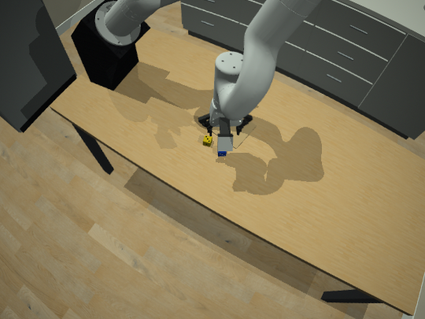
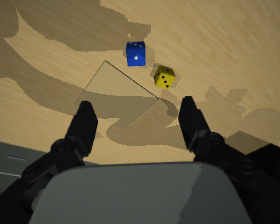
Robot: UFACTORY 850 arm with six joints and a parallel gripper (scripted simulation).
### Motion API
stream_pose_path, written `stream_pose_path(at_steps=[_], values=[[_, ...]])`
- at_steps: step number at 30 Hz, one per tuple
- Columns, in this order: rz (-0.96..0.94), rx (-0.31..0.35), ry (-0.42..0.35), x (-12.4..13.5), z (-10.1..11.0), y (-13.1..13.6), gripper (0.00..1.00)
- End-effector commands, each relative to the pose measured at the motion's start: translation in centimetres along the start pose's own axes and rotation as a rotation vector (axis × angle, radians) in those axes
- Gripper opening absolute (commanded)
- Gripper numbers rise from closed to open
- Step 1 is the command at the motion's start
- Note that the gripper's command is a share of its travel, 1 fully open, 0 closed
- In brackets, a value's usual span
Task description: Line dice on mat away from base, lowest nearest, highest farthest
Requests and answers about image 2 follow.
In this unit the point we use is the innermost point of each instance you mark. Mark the blue die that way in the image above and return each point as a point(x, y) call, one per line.
point(136, 53)

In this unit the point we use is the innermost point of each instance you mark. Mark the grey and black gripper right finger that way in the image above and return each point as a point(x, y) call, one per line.
point(209, 147)

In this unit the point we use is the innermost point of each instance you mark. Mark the yellow die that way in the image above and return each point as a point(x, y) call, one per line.
point(164, 77)

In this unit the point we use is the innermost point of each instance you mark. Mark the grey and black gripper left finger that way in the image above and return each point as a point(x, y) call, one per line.
point(68, 152)

